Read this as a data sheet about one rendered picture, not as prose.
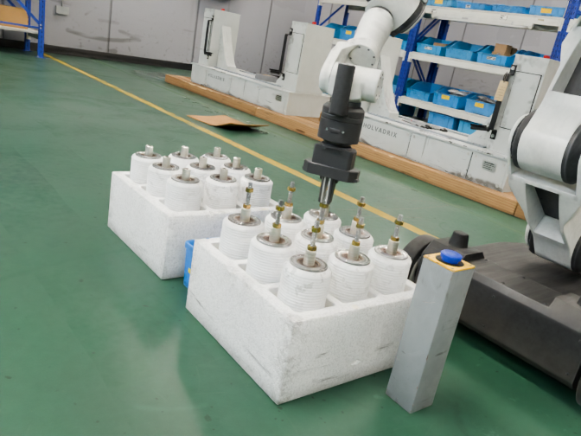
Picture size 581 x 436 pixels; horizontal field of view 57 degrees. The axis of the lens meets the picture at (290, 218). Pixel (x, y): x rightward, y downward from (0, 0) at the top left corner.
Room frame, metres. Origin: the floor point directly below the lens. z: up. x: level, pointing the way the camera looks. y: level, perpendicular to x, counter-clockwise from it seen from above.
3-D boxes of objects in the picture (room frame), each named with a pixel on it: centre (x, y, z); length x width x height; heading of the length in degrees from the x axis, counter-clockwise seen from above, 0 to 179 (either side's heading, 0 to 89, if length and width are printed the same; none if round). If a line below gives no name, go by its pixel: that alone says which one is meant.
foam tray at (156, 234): (1.55, 0.28, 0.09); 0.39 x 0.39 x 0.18; 42
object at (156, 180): (1.47, 0.37, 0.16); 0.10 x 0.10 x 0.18
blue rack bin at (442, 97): (6.58, -1.67, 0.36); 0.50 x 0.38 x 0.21; 132
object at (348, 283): (1.04, -0.14, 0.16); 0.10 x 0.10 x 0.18
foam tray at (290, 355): (1.13, -0.07, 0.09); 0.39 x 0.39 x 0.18; 40
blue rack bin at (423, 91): (6.92, -1.41, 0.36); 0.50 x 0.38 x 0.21; 132
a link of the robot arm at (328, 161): (1.13, -0.07, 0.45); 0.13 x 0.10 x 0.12; 73
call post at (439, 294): (0.95, -0.31, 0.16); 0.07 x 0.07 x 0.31; 40
